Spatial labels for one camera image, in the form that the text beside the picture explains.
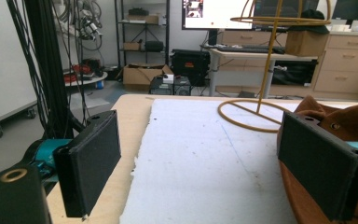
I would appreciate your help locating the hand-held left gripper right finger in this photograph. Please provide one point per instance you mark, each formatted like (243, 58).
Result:
(317, 161)

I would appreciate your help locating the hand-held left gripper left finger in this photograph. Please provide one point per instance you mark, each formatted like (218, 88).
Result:
(88, 161)

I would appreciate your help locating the brown cap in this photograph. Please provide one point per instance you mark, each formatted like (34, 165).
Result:
(354, 121)

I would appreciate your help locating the round white platform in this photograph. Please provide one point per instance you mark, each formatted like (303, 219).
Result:
(87, 81)

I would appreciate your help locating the wooden drawer cabinet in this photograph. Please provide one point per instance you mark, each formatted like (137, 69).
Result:
(348, 68)

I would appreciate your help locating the open cardboard box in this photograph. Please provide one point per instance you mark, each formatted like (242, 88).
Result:
(140, 76)

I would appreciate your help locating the white foam mat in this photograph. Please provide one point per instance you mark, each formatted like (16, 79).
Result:
(192, 161)

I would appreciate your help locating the black computer tower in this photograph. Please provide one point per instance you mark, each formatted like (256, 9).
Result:
(171, 88)

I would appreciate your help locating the small white box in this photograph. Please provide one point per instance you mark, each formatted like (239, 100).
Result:
(168, 79)

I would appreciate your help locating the small cardboard box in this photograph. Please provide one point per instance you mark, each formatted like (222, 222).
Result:
(306, 43)

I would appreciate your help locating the white office desk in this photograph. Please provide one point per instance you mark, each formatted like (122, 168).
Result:
(239, 56)

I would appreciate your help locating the white rolling panel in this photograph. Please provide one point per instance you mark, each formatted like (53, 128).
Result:
(3, 62)

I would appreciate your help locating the black cylinder speaker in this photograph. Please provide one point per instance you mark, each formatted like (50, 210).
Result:
(154, 46)

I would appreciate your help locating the black keyboard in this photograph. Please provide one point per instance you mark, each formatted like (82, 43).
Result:
(245, 49)

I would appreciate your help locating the black equipment case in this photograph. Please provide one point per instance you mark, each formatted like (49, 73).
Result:
(189, 65)

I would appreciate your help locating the black cap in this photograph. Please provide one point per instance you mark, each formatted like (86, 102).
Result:
(312, 18)

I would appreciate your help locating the black metal shelf rack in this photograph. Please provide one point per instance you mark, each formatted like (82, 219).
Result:
(167, 31)

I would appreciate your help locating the flat cardboard box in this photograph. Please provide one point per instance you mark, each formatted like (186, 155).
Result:
(143, 19)

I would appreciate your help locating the dark computer monitor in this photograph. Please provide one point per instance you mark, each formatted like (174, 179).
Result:
(354, 9)
(295, 6)

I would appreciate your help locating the lit computer monitor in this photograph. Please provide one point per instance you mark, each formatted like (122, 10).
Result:
(217, 14)

